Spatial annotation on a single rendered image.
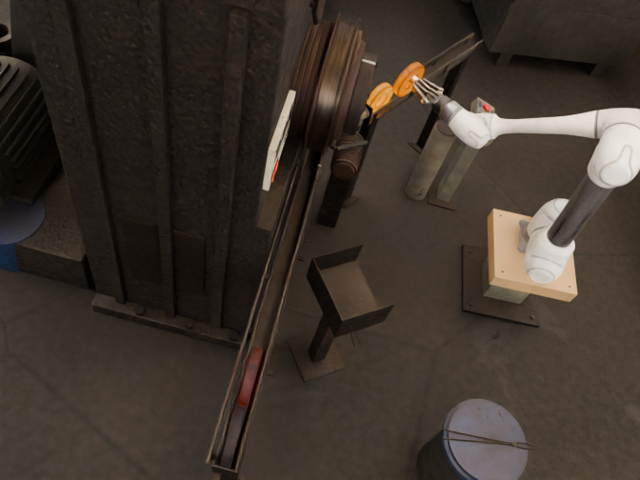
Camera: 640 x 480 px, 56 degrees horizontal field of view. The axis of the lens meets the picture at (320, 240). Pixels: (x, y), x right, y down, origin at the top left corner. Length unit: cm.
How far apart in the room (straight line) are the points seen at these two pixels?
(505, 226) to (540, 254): 38
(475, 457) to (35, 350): 180
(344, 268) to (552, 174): 196
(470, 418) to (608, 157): 103
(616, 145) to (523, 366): 128
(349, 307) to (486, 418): 66
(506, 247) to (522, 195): 90
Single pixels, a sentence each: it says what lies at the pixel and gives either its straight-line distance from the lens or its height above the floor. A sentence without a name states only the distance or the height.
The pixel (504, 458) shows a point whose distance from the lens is 237.
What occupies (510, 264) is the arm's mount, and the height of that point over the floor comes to 42.
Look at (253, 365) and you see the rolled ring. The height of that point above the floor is 77.
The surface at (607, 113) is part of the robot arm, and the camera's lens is 235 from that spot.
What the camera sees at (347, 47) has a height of 133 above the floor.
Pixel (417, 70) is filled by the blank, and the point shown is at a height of 96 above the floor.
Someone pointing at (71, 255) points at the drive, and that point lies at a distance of 269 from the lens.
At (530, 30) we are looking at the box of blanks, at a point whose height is 32.
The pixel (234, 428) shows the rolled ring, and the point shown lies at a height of 75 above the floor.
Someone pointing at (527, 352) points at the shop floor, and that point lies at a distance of 311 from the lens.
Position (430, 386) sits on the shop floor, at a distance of 284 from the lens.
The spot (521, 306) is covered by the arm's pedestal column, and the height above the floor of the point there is 2.
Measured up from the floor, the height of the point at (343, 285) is 60.
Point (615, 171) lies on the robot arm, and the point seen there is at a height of 120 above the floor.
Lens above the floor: 249
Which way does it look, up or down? 55 degrees down
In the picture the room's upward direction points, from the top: 18 degrees clockwise
